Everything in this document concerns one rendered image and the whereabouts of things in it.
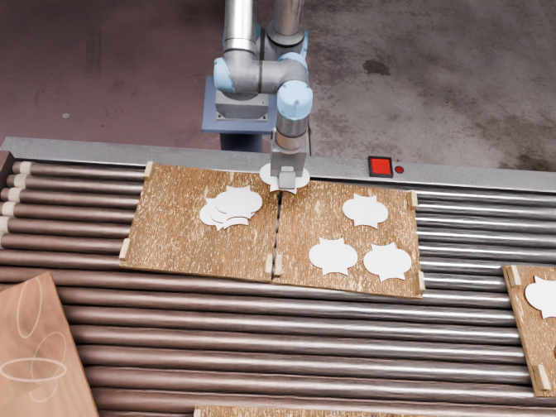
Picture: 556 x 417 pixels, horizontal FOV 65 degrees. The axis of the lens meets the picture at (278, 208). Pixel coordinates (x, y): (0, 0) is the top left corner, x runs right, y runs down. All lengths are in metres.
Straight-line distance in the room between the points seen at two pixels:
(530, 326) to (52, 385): 1.17
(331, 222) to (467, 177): 0.51
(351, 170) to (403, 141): 1.44
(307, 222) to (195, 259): 0.34
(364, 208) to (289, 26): 0.58
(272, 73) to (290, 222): 0.45
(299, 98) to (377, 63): 2.40
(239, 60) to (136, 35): 2.44
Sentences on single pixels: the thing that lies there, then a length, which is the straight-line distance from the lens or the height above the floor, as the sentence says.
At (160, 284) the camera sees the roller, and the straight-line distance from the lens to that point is 1.23.
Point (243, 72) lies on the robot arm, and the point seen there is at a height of 1.36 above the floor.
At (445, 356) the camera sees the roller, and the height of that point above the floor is 0.91.
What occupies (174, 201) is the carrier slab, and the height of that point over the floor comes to 0.94.
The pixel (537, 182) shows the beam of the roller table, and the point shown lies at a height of 0.92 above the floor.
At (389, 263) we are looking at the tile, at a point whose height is 0.94.
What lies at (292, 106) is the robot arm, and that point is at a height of 1.37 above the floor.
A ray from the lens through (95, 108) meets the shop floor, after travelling 2.98.
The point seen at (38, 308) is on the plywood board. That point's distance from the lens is 1.16.
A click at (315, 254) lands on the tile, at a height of 0.94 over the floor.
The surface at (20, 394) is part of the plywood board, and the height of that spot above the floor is 1.04.
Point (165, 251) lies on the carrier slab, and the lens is 1.25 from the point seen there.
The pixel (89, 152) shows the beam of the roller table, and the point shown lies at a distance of 1.52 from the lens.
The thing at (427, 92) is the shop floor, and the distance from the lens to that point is 3.24.
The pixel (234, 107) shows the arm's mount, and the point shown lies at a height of 0.94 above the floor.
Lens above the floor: 2.04
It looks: 58 degrees down
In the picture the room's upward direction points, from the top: 7 degrees clockwise
